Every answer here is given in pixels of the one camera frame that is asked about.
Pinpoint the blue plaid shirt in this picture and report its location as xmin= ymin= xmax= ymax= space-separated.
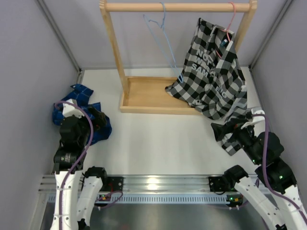
xmin=61 ymin=84 xmax=112 ymax=145

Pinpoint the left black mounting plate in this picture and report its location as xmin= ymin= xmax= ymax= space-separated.
xmin=104 ymin=176 xmax=124 ymax=192

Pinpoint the pink wire hanger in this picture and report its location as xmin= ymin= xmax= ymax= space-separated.
xmin=215 ymin=2 xmax=236 ymax=59

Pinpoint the light blue wire hanger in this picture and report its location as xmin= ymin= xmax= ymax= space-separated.
xmin=143 ymin=1 xmax=185 ymax=84

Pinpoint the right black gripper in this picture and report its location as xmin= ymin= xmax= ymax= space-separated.
xmin=211 ymin=118 xmax=261 ymax=165

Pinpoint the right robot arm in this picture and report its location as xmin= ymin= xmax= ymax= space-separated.
xmin=211 ymin=119 xmax=307 ymax=230

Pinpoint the right aluminium frame post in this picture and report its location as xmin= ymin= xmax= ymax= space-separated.
xmin=248 ymin=0 xmax=294 ymax=69

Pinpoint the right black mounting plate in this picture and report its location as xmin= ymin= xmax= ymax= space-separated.
xmin=208 ymin=176 xmax=227 ymax=195

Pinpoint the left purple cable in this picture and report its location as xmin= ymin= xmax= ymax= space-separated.
xmin=54 ymin=101 xmax=94 ymax=230

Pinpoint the perforated cable duct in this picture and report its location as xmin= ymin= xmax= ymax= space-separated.
xmin=47 ymin=193 xmax=240 ymax=204

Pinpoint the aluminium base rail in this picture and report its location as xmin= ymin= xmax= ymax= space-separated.
xmin=38 ymin=174 xmax=272 ymax=194

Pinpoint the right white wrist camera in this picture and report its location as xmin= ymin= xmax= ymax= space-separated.
xmin=241 ymin=107 xmax=265 ymax=129

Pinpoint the aluminium frame post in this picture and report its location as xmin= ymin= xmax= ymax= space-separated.
xmin=248 ymin=0 xmax=294 ymax=69
xmin=35 ymin=0 xmax=82 ymax=75

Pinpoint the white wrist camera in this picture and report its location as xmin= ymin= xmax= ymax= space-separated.
xmin=62 ymin=103 xmax=84 ymax=118
xmin=241 ymin=107 xmax=265 ymax=129

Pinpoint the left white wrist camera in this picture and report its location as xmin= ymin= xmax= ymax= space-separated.
xmin=62 ymin=103 xmax=84 ymax=118

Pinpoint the left aluminium frame post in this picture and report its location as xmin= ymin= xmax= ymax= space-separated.
xmin=35 ymin=0 xmax=82 ymax=75

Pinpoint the black mounting plate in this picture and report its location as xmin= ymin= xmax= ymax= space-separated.
xmin=208 ymin=176 xmax=227 ymax=195
xmin=104 ymin=176 xmax=124 ymax=192

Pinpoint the black white checkered shirt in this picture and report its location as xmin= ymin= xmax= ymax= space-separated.
xmin=165 ymin=17 xmax=248 ymax=157

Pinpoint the wooden clothes rack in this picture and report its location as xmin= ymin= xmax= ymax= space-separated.
xmin=99 ymin=0 xmax=258 ymax=115

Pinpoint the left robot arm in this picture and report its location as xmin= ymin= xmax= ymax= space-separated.
xmin=51 ymin=106 xmax=108 ymax=230

